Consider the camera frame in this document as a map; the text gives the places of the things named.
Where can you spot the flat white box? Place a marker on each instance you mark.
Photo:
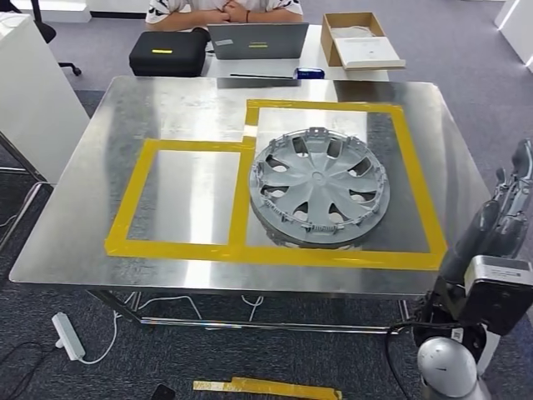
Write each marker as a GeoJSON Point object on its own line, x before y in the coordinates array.
{"type": "Point", "coordinates": [370, 53]}

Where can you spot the white bench block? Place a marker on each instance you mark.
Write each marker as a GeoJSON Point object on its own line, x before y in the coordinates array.
{"type": "Point", "coordinates": [516, 33]}

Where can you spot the white power strip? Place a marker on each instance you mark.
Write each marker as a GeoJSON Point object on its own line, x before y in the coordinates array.
{"type": "Point", "coordinates": [68, 337]}

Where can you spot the person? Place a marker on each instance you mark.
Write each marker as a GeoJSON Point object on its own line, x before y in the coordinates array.
{"type": "Point", "coordinates": [283, 4]}

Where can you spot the white side panel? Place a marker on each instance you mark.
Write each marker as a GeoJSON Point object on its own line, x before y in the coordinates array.
{"type": "Point", "coordinates": [38, 110]}

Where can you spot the dark robot body part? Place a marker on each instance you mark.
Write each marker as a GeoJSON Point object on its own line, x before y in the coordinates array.
{"type": "Point", "coordinates": [163, 393]}

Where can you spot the white low platform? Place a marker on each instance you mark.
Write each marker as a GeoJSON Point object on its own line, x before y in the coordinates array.
{"type": "Point", "coordinates": [58, 11]}

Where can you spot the black carrying case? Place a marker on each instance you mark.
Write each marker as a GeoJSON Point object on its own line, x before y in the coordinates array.
{"type": "Point", "coordinates": [166, 63]}

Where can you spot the person's left forearm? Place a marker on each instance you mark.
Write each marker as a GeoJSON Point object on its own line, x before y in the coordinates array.
{"type": "Point", "coordinates": [274, 15]}

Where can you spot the steel workbench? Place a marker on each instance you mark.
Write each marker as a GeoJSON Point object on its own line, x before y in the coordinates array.
{"type": "Point", "coordinates": [75, 221]}

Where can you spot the blue tube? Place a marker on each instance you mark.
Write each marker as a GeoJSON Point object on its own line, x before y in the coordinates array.
{"type": "Point", "coordinates": [310, 73]}

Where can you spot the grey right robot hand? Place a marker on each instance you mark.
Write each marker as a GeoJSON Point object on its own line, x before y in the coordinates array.
{"type": "Point", "coordinates": [503, 232]}

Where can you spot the black office chair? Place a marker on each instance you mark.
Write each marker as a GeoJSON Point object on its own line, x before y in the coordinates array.
{"type": "Point", "coordinates": [46, 32]}

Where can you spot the white packing paper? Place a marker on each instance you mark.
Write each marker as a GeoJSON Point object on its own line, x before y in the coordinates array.
{"type": "Point", "coordinates": [351, 32]}

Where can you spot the open cardboard box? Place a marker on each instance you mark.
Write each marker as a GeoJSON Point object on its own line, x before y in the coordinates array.
{"type": "Point", "coordinates": [326, 41]}

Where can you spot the person's left hand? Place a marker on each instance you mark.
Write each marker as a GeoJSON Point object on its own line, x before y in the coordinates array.
{"type": "Point", "coordinates": [239, 9]}

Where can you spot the grey wheel hubcap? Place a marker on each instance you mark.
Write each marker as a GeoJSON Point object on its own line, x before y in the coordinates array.
{"type": "Point", "coordinates": [320, 182]}

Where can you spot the steel table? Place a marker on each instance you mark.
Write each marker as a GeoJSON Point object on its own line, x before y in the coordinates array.
{"type": "Point", "coordinates": [16, 25]}

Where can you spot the person's right forearm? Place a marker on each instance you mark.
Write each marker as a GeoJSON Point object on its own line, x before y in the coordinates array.
{"type": "Point", "coordinates": [179, 21]}

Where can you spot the person's right hand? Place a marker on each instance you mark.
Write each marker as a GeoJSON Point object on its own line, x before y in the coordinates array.
{"type": "Point", "coordinates": [224, 15]}

